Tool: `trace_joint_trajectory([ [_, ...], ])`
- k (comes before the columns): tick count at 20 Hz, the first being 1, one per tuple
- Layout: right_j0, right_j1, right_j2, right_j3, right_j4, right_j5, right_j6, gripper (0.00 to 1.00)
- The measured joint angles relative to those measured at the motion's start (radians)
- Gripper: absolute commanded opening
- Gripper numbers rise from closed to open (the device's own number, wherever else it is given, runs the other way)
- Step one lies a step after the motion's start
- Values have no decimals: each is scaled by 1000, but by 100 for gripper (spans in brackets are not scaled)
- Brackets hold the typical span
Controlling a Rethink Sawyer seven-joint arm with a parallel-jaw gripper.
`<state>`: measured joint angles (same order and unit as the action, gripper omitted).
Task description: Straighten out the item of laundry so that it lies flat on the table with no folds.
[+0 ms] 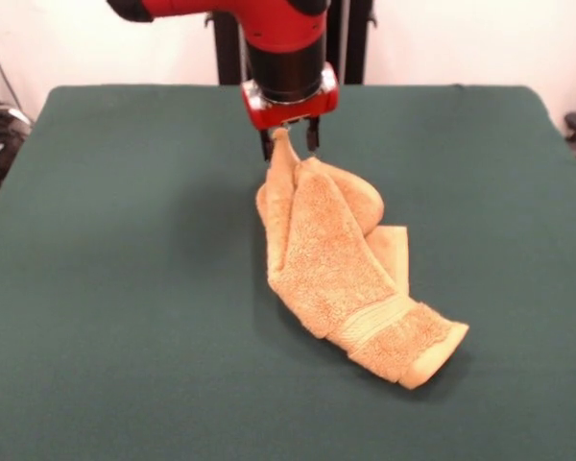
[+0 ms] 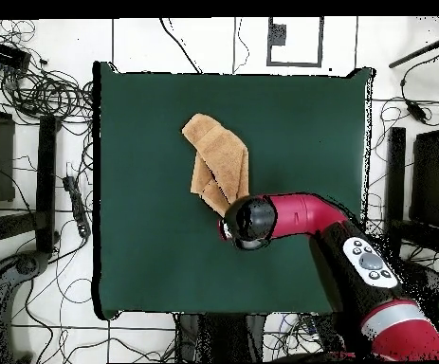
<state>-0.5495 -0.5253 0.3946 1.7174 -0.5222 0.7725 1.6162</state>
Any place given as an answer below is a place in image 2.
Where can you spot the black metal stand frame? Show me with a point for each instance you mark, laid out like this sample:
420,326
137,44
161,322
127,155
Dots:
395,189
46,182

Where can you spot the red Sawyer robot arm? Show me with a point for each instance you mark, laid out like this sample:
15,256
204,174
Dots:
298,214

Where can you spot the dark grey square plate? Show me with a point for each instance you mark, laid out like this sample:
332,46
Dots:
278,35

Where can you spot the black office chair base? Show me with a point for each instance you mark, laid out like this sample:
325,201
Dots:
437,284
25,265

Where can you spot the black network switch box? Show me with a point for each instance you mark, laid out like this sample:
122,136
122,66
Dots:
4,55

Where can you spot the tan terry cloth towel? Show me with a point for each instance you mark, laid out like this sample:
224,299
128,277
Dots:
223,159

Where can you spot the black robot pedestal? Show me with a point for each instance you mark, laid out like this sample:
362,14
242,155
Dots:
219,337

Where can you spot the dark green table cloth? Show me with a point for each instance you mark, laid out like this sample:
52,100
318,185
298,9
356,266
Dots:
166,246

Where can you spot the black tripod leg rod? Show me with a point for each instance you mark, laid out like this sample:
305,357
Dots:
412,55

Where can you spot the black power adapter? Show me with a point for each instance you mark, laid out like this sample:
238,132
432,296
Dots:
417,112

